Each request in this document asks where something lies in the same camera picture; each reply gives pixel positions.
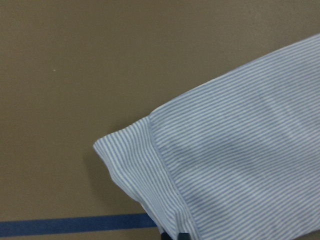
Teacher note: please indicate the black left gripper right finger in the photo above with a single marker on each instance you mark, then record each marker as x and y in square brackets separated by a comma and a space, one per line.
[183, 236]

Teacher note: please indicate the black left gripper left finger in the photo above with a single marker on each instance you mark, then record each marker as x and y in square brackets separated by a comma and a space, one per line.
[165, 236]

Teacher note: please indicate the blue striped button shirt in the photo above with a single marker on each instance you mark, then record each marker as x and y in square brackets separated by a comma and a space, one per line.
[236, 158]

